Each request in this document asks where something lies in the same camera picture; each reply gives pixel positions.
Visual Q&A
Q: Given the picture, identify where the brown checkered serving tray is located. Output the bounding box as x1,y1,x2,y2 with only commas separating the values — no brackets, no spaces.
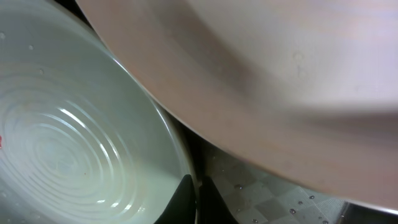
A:
174,121,398,224

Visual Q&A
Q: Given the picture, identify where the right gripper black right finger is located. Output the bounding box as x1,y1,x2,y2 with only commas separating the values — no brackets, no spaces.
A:
199,176,238,224

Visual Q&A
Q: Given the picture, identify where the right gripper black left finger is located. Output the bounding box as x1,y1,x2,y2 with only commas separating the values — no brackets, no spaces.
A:
154,174,197,224

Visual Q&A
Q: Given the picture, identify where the white plate with red stain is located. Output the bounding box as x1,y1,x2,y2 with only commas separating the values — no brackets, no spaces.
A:
78,0,397,213

